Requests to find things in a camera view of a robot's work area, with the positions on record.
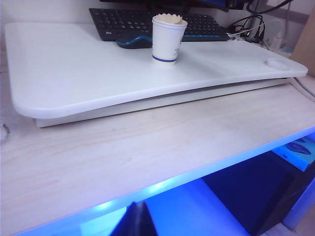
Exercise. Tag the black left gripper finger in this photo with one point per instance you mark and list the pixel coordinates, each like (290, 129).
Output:
(140, 221)

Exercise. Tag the white feather shuttlecock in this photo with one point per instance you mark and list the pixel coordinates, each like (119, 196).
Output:
(169, 19)

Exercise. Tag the white paper cup blue band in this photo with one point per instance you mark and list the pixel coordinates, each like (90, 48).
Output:
(165, 41)

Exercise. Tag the white lap desk base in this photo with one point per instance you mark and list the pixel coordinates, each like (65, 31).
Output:
(123, 110)

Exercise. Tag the black computer tower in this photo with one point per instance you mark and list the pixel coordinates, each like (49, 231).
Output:
(258, 191)

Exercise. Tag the white lap desk board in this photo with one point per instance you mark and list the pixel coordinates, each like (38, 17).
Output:
(73, 73)

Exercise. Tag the blue printed box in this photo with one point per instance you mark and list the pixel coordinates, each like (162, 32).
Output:
(300, 155)

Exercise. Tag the black and blue mouse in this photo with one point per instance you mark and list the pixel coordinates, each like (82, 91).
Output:
(133, 44)

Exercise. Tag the black computer keyboard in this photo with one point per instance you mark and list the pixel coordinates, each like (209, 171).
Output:
(118, 22)

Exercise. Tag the black AOC computer monitor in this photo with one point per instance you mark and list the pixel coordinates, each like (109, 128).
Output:
(147, 2)

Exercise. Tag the brown cardboard box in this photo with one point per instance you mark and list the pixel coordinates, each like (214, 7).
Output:
(305, 32)

